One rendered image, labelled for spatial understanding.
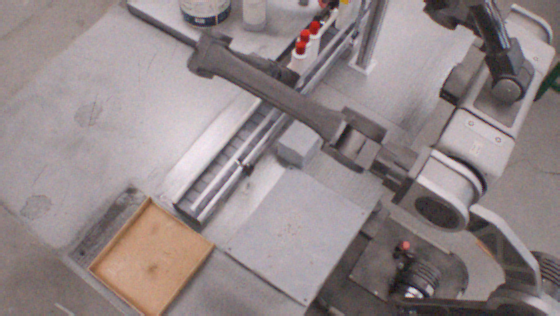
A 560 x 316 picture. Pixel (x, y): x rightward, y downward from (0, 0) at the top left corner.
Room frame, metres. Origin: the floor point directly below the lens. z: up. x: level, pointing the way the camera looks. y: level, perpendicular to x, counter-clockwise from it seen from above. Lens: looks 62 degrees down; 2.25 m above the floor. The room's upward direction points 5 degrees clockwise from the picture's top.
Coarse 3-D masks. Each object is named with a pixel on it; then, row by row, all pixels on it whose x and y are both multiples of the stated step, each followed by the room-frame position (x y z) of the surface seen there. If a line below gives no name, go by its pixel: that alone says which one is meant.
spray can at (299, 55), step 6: (300, 42) 1.05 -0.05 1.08; (300, 48) 1.03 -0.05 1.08; (294, 54) 1.03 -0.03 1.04; (300, 54) 1.03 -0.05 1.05; (306, 54) 1.04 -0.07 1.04; (294, 60) 1.02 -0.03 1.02; (300, 60) 1.02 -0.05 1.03; (294, 66) 1.02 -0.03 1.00; (300, 66) 1.02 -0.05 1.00; (306, 66) 1.04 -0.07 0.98; (300, 72) 1.02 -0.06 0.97; (300, 84) 1.02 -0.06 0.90
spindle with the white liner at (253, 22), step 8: (248, 0) 1.27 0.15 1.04; (256, 0) 1.27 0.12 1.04; (264, 0) 1.29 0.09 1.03; (248, 8) 1.27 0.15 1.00; (256, 8) 1.27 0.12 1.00; (264, 8) 1.29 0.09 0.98; (248, 16) 1.27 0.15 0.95; (256, 16) 1.27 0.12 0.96; (264, 16) 1.30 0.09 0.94; (248, 24) 1.27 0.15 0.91; (256, 24) 1.27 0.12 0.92; (264, 24) 1.30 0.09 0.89
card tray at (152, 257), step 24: (144, 216) 0.51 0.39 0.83; (168, 216) 0.52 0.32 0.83; (120, 240) 0.42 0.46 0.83; (144, 240) 0.43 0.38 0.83; (168, 240) 0.44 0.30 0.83; (192, 240) 0.45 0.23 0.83; (96, 264) 0.33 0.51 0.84; (120, 264) 0.35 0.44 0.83; (144, 264) 0.36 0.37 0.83; (168, 264) 0.36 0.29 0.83; (192, 264) 0.37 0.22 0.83; (120, 288) 0.27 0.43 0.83; (144, 288) 0.28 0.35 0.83; (168, 288) 0.29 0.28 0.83; (144, 312) 0.21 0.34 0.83
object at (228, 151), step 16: (336, 32) 1.31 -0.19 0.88; (320, 48) 1.21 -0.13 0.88; (336, 48) 1.22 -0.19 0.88; (320, 64) 1.14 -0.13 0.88; (304, 80) 1.06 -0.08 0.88; (256, 112) 0.90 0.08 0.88; (240, 128) 0.83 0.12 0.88; (240, 144) 0.77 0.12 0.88; (256, 144) 0.78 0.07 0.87; (224, 160) 0.71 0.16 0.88; (240, 160) 0.72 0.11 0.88; (208, 176) 0.65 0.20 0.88; (224, 176) 0.65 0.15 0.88; (192, 192) 0.59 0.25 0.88
